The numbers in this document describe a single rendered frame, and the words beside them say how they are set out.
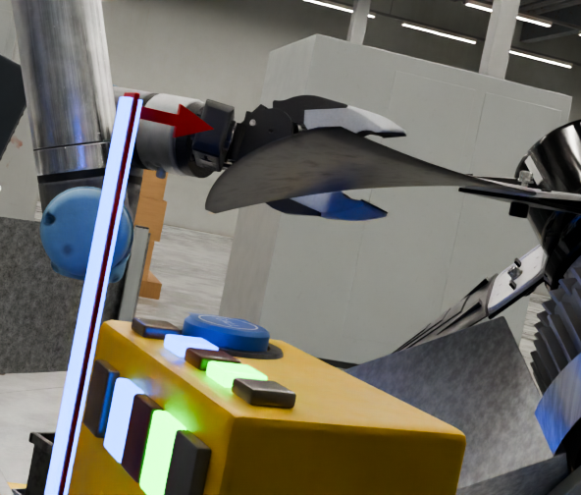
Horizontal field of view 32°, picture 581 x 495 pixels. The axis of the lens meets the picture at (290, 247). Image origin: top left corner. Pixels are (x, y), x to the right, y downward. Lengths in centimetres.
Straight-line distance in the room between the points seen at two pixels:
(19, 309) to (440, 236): 496
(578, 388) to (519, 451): 7
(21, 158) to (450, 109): 339
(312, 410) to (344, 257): 670
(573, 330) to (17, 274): 202
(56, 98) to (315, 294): 621
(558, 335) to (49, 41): 47
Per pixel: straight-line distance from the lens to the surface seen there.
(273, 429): 34
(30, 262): 266
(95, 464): 46
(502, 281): 97
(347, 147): 68
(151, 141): 96
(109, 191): 69
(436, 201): 725
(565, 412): 74
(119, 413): 42
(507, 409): 79
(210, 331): 45
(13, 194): 503
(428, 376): 81
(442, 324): 97
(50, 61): 87
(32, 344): 273
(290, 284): 698
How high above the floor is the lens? 115
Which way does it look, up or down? 3 degrees down
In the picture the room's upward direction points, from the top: 11 degrees clockwise
